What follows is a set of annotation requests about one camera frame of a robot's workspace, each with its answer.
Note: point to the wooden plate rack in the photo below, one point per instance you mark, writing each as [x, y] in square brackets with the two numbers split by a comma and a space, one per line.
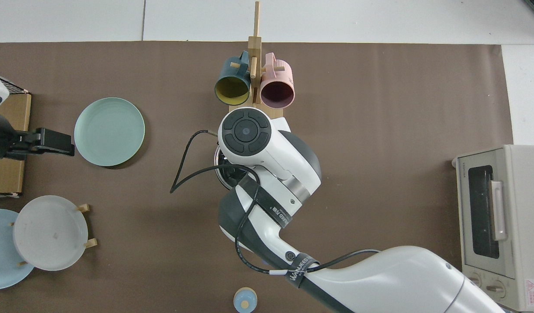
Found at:
[83, 208]

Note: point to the brown table cloth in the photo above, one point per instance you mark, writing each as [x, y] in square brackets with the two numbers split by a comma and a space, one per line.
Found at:
[379, 130]

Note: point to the white plate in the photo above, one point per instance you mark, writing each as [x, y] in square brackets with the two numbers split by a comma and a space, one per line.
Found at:
[49, 234]

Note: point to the pink ribbed mug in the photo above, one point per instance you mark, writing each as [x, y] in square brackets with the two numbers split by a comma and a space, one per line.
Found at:
[282, 71]

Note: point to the wooden cup stand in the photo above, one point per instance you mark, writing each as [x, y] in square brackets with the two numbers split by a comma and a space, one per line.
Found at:
[254, 52]

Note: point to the dark teal mug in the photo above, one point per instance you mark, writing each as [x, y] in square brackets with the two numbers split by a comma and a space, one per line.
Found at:
[225, 71]

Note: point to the pale toaster oven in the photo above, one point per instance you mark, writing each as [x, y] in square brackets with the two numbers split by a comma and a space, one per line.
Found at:
[523, 261]

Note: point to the pale green plate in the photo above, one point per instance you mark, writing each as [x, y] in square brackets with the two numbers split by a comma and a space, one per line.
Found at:
[106, 130]

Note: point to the small blue round thing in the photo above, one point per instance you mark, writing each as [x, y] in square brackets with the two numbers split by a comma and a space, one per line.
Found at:
[245, 300]

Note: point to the light blue plate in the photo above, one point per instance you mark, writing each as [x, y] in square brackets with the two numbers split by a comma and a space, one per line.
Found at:
[1, 252]

